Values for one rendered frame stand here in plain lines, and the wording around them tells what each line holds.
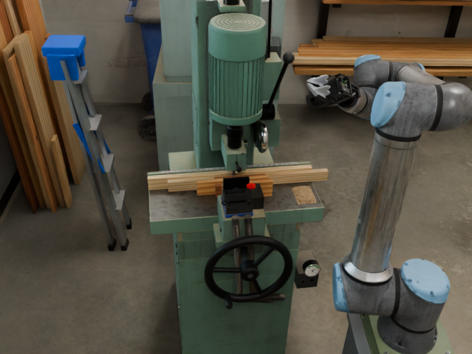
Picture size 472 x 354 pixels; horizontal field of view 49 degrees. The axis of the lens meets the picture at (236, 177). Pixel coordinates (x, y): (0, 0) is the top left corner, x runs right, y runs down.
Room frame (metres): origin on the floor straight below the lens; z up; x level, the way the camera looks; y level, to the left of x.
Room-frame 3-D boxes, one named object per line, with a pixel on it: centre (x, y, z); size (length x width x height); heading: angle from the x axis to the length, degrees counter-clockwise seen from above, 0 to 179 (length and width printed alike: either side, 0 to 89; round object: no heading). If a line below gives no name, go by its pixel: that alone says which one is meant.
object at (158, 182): (1.55, 0.02, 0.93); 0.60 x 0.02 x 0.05; 100
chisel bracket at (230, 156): (1.55, 0.01, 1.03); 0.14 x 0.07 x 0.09; 10
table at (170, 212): (1.42, 0.00, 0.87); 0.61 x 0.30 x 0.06; 100
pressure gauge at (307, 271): (1.36, -0.28, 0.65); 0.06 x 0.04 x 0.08; 100
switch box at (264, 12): (1.87, -0.07, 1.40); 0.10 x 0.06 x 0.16; 10
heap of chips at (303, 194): (1.48, -0.25, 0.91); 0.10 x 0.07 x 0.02; 10
